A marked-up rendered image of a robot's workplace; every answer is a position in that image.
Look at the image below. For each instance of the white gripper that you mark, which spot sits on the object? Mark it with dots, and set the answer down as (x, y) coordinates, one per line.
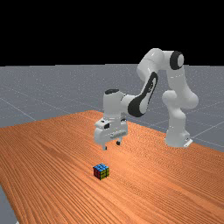
(110, 134)

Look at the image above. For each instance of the many-coloured puzzle cube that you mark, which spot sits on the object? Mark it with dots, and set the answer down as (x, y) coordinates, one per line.
(101, 171)

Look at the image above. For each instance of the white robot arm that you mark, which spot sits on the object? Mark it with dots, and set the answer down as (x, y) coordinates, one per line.
(175, 87)

